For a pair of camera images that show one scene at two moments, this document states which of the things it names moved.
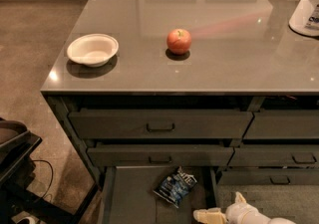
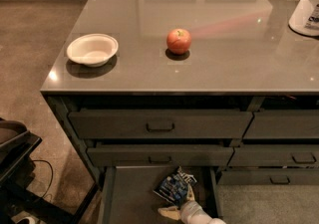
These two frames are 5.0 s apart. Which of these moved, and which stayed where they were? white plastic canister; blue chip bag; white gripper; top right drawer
Moved: white gripper
Stayed: top right drawer; blue chip bag; white plastic canister
